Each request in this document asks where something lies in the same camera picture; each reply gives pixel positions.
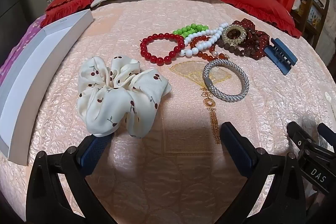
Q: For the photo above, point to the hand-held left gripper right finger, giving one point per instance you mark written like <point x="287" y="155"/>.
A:
<point x="236" y="145"/>

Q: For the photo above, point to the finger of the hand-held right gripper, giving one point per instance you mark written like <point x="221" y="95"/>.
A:
<point x="296" y="133"/>
<point x="326" y="134"/>

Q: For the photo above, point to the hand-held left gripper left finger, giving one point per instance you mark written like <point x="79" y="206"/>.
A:
<point x="93" y="149"/>

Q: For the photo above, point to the cherry print white scrunchie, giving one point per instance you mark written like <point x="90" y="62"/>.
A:
<point x="118" y="103"/>

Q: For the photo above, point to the blue hair claw clip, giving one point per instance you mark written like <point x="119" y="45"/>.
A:
<point x="286" y="61"/>

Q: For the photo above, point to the white cardboard box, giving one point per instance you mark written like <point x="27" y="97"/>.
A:
<point x="26" y="82"/>

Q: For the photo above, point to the small white plastic piece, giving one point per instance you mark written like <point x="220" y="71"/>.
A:
<point x="327" y="98"/>

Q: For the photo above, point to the pink quilted bedspread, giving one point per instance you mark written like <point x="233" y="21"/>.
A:
<point x="170" y="166"/>

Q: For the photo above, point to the dark red dotted scrunchie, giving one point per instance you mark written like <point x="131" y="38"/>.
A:
<point x="258" y="43"/>

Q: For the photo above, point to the purple floral sheet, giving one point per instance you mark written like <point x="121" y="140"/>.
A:
<point x="15" y="56"/>

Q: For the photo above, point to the wooden shelf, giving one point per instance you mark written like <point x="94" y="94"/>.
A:
<point x="309" y="11"/>

